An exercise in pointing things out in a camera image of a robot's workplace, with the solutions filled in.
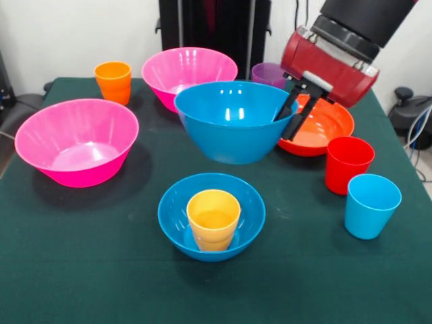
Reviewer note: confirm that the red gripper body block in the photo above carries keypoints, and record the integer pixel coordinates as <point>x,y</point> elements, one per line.
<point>324,67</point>

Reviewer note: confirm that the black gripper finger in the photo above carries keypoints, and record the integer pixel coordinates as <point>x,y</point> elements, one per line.
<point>293,128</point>
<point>290,106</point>

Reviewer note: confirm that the blue plastic bowl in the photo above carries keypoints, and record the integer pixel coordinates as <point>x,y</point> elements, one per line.
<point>229,141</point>
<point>172,216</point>

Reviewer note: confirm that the yellow plastic cup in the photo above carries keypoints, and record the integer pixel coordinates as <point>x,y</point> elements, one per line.
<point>212,219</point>

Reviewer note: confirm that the red-orange plastic bowl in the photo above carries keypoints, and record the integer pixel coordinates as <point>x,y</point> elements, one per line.
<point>327,131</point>

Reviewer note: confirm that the purple plastic cup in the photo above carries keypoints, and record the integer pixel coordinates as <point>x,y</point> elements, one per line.
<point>266,74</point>

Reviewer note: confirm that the red plastic cup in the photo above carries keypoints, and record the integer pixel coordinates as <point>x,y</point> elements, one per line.
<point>347,168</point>

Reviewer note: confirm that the light blue plastic cup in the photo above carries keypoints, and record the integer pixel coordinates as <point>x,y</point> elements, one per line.
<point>371,209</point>

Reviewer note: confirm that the pink plastic bowl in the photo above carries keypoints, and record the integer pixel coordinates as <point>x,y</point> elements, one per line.
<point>50,135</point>
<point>168,74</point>

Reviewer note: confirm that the dark green table cloth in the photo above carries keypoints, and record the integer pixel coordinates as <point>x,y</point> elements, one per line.
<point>303,270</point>

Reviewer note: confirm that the orange plastic cup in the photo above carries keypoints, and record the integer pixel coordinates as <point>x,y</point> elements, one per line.
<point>113,84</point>

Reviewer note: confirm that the black upright post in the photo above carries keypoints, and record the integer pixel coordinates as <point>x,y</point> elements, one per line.
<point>209,23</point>

